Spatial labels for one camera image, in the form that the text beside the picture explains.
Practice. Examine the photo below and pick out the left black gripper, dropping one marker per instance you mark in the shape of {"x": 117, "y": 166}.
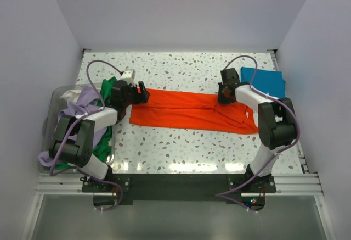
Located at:
{"x": 141, "y": 98}

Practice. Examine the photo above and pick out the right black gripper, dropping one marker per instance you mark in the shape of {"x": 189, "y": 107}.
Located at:
{"x": 221, "y": 100}

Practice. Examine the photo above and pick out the orange t shirt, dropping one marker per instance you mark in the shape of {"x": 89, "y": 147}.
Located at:
{"x": 197, "y": 111}

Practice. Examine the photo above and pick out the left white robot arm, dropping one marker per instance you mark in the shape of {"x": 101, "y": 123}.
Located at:
{"x": 72, "y": 142}

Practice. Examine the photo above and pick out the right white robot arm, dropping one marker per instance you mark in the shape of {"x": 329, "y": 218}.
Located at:
{"x": 278, "y": 128}

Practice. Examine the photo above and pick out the folded blue t shirt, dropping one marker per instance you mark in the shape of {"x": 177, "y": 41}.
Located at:
{"x": 270, "y": 82}

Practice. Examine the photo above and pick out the lavender t shirt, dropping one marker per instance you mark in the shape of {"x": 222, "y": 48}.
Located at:
{"x": 82, "y": 102}

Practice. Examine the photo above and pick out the green t shirt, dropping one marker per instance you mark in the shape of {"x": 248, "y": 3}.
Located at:
{"x": 89, "y": 101}

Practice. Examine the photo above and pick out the white t shirt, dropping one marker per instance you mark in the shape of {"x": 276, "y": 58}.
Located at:
{"x": 71, "y": 96}

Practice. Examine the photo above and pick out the clear plastic bin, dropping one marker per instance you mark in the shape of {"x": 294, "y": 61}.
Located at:
{"x": 52, "y": 108}

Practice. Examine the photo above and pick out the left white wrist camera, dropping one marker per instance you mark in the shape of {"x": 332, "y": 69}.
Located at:
{"x": 128, "y": 76}

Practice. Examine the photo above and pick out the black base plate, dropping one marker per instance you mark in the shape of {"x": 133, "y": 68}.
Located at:
{"x": 125, "y": 189}

